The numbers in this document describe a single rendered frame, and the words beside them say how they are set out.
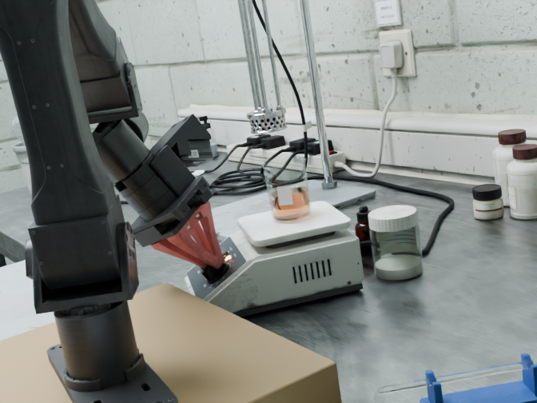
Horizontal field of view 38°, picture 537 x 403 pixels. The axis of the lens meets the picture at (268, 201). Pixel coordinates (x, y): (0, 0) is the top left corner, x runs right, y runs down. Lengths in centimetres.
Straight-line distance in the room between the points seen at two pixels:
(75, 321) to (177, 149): 30
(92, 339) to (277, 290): 29
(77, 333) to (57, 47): 23
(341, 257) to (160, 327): 23
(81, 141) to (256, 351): 24
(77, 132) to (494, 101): 85
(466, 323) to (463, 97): 64
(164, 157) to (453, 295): 36
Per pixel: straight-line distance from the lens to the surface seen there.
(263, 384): 65
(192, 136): 91
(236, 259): 90
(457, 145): 135
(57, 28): 63
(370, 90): 156
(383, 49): 147
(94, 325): 66
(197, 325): 79
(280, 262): 88
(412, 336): 80
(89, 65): 80
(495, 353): 75
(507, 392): 67
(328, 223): 90
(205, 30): 207
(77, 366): 68
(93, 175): 65
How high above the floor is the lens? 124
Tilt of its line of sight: 14 degrees down
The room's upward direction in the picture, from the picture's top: 9 degrees counter-clockwise
